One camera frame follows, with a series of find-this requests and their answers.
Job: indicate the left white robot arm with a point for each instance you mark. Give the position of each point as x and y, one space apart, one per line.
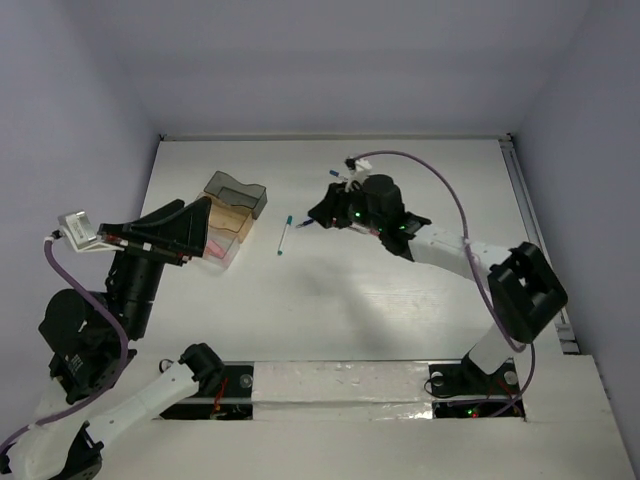
90 333

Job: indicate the blue ballpoint pen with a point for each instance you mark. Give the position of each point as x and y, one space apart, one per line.
305 223

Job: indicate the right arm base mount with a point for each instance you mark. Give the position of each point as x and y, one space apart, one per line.
460 391

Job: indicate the aluminium side rail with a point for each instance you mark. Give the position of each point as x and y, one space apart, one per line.
564 330

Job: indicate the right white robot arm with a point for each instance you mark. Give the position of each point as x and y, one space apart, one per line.
523 291

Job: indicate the clear plastic container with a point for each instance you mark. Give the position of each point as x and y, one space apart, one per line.
227 239

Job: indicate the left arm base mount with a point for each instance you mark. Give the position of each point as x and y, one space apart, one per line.
231 400

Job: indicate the blue capped white pen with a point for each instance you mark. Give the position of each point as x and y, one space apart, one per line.
337 175

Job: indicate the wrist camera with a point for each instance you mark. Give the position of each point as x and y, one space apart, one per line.
359 170
79 233

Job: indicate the pink highlighter marker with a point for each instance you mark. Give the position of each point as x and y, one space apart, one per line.
215 250

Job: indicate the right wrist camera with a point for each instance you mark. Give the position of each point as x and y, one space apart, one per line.
359 170

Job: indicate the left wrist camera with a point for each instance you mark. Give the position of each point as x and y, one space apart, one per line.
79 233

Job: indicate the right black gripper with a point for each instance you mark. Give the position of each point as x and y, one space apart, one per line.
332 206

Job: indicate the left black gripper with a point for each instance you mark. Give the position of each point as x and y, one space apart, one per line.
176 226

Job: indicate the teal capped white pen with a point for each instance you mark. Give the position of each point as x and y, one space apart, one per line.
283 237

